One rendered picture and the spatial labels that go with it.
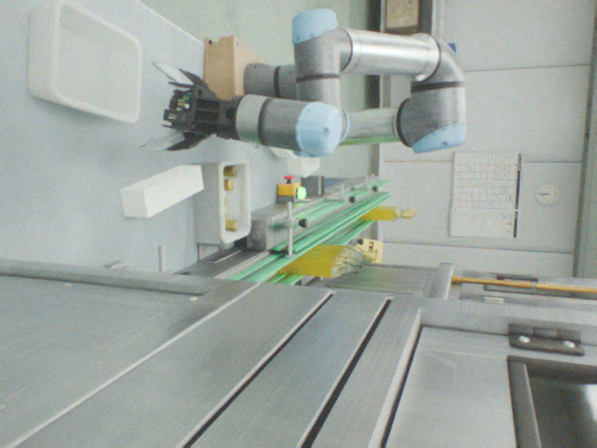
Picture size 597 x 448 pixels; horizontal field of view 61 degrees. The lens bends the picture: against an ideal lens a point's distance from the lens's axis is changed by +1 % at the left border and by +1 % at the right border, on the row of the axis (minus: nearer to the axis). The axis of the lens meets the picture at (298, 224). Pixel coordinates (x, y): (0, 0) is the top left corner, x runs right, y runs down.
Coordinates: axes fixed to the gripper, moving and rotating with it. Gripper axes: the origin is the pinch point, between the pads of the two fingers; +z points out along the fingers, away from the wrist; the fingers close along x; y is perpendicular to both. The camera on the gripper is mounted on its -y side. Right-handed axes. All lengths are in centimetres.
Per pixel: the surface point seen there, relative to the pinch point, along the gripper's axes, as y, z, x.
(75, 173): -1.9, 15.8, 14.4
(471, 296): -113, -60, 38
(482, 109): -649, -30, -125
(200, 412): 47, -44, 23
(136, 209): -16.0, 11.6, 20.5
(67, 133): 0.4, 16.8, 7.1
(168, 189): -23.7, 9.7, 15.5
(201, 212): -44, 13, 22
